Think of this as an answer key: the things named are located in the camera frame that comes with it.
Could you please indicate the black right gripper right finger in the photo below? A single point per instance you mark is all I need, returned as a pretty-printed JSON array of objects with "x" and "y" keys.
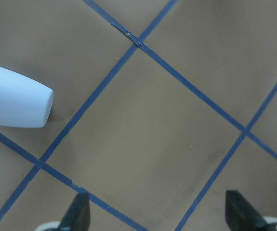
[{"x": 240, "y": 215}]

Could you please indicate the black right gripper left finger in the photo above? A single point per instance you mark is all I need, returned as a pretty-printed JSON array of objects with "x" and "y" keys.
[{"x": 78, "y": 216}]

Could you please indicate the light blue cup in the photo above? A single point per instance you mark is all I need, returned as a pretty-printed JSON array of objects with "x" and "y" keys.
[{"x": 24, "y": 102}]

